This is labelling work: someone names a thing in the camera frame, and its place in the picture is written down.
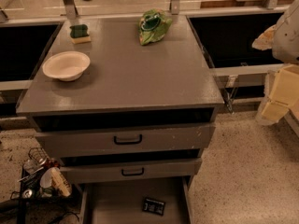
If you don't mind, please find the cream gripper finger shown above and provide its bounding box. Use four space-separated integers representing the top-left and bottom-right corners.
262 101 289 122

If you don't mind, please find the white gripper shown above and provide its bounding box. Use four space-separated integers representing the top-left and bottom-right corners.
269 0 299 106

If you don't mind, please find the dark rxbar blueberry packet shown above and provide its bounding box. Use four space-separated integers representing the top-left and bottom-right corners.
142 198 165 216

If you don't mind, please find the grey middle drawer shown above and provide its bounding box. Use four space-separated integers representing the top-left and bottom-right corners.
61 158 202 184

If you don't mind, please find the grey drawer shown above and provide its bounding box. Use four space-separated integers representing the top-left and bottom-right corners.
79 177 193 224
36 124 215 158
61 158 202 184

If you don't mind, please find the grey drawer cabinet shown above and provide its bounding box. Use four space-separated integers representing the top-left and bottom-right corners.
16 15 225 185

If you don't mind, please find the grey bottom drawer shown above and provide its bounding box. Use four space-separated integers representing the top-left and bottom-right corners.
79 177 193 224

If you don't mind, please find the grey top drawer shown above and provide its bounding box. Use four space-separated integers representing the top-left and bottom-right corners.
36 124 215 158

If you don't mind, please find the brown cardboard box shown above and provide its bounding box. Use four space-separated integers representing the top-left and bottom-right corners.
252 25 276 50

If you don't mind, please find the green chip bag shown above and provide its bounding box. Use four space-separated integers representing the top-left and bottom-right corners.
138 8 173 46

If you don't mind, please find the green yellow sponge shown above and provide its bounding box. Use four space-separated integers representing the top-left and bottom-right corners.
70 24 91 44

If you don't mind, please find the white paper bowl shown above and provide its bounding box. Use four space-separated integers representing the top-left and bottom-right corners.
42 51 91 81

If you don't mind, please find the cream box in rack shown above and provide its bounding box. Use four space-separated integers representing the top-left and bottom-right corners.
50 167 72 197

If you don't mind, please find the white cup in rack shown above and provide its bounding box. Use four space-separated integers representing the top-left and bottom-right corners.
39 168 55 189

